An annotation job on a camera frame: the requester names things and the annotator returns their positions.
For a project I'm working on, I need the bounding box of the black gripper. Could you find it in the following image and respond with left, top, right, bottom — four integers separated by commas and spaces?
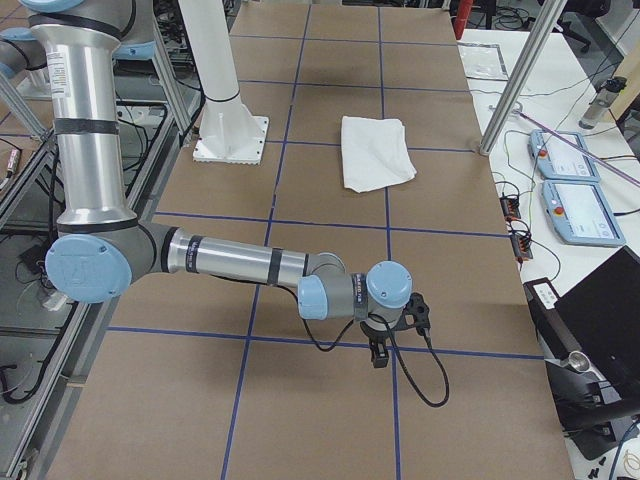
360, 315, 398, 368

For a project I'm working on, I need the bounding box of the white printed t-shirt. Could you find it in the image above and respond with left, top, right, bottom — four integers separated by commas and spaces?
341, 116, 417, 193

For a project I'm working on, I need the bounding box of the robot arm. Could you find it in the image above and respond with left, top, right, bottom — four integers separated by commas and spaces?
27, 1, 428, 368

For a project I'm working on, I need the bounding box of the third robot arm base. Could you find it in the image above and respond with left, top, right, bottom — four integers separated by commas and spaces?
1, 27, 51, 101

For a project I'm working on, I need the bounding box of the orange terminal connector block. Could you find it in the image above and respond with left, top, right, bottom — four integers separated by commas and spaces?
499, 195, 522, 221

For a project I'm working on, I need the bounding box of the black laptop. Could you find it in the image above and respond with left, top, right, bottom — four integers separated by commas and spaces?
555, 246, 639, 395

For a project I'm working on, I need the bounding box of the near blue teach pendant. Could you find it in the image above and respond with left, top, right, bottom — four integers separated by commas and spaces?
542, 180, 626, 247

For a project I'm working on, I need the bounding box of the blue teach pendant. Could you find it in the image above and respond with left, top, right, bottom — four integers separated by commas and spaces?
528, 129, 600, 183
542, 180, 626, 247

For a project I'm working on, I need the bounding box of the far blue teach pendant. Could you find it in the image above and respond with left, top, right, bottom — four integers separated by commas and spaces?
528, 129, 600, 183

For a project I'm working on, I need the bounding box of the metal reacher grabber stick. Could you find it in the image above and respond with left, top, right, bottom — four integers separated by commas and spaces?
488, 102, 640, 187

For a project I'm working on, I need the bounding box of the clear plastic document sleeve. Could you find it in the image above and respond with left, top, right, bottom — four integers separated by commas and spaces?
458, 42, 509, 81

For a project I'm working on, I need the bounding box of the white power strip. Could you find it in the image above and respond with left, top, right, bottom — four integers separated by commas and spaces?
42, 290, 68, 312

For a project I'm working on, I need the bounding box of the grey water bottle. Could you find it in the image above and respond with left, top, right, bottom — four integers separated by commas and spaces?
578, 76, 627, 130

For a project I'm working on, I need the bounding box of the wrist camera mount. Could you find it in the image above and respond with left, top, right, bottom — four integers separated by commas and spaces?
403, 292, 431, 338

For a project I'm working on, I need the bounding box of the white camera mast pillar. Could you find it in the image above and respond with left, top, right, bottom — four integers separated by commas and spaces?
179, 0, 269, 165

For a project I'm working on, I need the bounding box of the aluminium frame post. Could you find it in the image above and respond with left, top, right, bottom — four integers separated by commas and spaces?
479, 0, 567, 156

